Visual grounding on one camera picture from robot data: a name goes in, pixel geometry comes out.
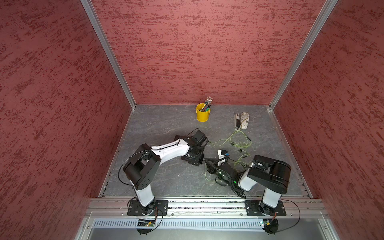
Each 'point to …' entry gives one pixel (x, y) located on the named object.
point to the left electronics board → (144, 222)
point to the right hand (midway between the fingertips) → (203, 163)
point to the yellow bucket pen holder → (202, 116)
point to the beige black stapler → (237, 122)
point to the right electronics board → (270, 225)
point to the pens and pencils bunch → (206, 105)
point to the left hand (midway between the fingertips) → (203, 158)
